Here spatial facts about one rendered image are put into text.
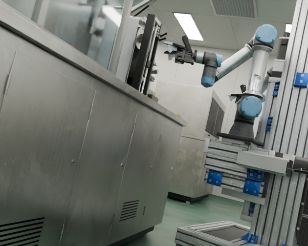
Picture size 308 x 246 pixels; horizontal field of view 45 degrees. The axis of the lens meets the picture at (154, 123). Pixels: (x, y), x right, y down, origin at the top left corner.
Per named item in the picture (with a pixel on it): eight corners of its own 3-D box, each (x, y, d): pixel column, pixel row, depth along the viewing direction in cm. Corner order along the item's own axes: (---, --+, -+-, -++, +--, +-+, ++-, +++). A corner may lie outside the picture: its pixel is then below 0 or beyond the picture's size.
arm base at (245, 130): (256, 141, 227) (259, 125, 227) (249, 137, 214) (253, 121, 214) (232, 137, 235) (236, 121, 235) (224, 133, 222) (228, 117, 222)
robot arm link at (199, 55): (205, 49, 214) (204, 54, 222) (197, 47, 215) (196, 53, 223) (202, 61, 213) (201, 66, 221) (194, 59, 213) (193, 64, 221)
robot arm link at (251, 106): (255, 122, 218) (274, 32, 222) (260, 119, 203) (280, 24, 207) (235, 117, 220) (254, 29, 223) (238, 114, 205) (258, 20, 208)
